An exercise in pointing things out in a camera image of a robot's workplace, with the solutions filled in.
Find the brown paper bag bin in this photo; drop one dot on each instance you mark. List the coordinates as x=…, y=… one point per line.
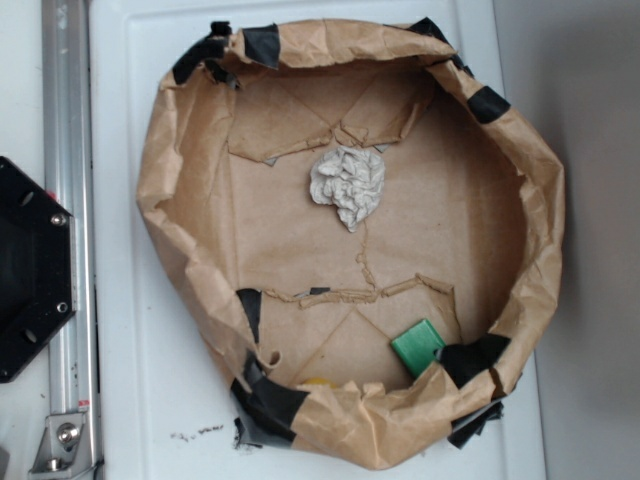
x=368, y=238

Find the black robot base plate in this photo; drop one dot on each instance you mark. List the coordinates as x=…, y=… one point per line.
x=37, y=296

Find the aluminium extrusion rail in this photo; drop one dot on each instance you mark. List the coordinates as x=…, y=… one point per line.
x=73, y=352

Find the metal corner bracket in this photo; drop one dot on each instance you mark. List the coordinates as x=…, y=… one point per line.
x=64, y=451

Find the yellow object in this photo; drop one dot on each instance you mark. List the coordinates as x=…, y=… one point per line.
x=319, y=381

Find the green square block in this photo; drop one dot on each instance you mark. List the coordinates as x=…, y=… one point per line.
x=417, y=347

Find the crumpled white paper ball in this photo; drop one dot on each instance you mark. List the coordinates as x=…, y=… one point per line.
x=350, y=179

